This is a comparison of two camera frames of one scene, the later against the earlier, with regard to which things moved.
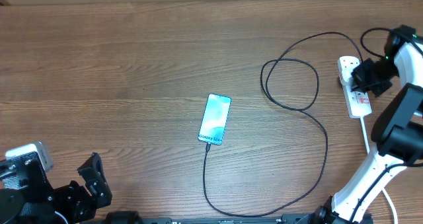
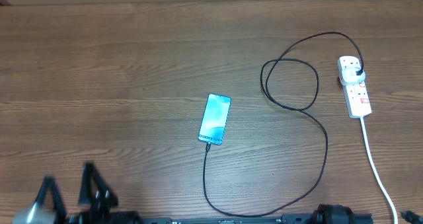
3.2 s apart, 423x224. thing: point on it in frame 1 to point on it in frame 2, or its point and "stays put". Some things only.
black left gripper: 96,180 to 98,213
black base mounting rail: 137,218 stays put
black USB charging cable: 268,87 stays put
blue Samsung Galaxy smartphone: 215,118 stays put
